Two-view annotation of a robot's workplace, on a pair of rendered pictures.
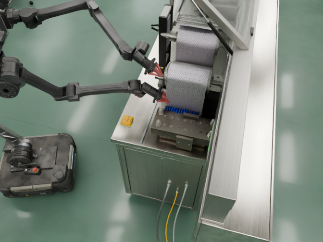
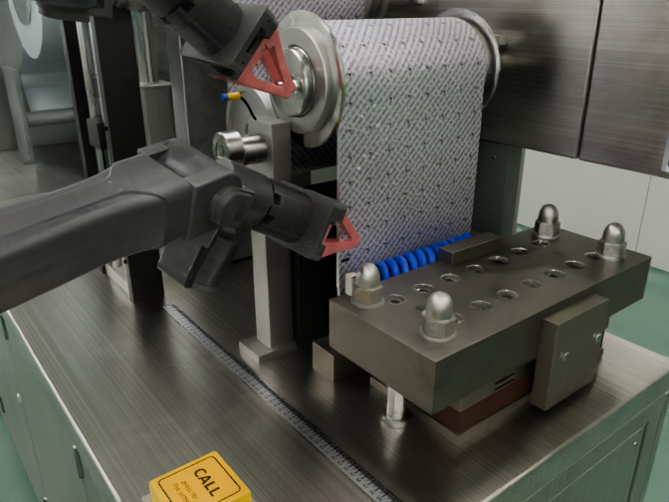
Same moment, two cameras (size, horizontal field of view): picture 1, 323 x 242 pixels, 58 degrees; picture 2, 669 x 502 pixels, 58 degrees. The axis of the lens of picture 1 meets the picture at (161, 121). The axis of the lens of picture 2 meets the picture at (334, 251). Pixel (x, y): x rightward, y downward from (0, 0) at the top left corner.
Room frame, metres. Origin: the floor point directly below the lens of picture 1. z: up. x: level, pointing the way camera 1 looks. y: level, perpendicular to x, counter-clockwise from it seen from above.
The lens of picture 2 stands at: (0.84, 0.49, 1.33)
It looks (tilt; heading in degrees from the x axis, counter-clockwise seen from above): 22 degrees down; 308
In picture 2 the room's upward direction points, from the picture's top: straight up
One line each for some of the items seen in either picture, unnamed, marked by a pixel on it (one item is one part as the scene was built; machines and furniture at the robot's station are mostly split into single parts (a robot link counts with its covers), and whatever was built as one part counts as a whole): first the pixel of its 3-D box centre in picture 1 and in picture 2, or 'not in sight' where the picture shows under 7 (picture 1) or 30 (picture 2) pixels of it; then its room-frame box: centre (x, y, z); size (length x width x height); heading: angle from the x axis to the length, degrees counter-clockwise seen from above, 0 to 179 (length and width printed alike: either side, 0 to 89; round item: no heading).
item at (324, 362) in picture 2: not in sight; (405, 327); (1.21, -0.14, 0.92); 0.28 x 0.04 x 0.04; 76
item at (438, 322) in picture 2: (158, 122); (439, 313); (1.08, 0.02, 1.05); 0.04 x 0.04 x 0.04
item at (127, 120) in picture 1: (127, 120); (200, 495); (1.20, 0.23, 0.91); 0.07 x 0.07 x 0.02; 76
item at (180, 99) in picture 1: (184, 100); (411, 195); (1.21, -0.14, 1.11); 0.23 x 0.01 x 0.18; 76
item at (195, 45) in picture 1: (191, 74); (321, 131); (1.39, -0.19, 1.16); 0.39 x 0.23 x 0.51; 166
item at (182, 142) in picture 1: (184, 143); (571, 352); (0.99, -0.14, 0.96); 0.10 x 0.03 x 0.11; 76
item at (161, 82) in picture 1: (162, 91); (261, 244); (1.34, -0.01, 1.05); 0.06 x 0.05 x 0.31; 76
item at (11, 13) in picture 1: (14, 16); not in sight; (1.56, 0.89, 1.45); 0.09 x 0.08 x 0.12; 7
